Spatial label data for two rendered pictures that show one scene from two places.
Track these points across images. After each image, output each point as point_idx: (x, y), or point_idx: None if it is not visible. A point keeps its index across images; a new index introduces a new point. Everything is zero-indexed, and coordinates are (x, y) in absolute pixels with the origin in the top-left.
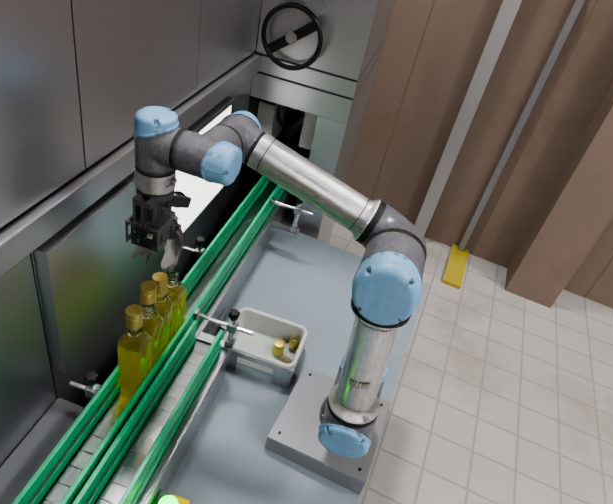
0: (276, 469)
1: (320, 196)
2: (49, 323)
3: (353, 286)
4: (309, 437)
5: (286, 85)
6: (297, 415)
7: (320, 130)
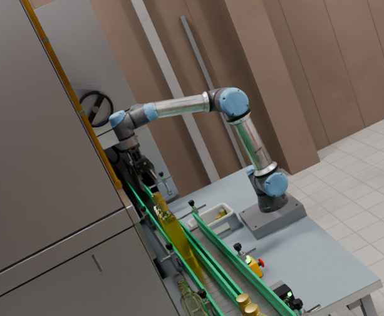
0: (269, 238)
1: (185, 104)
2: (137, 229)
3: (224, 108)
4: (267, 217)
5: (107, 134)
6: (255, 219)
7: (139, 142)
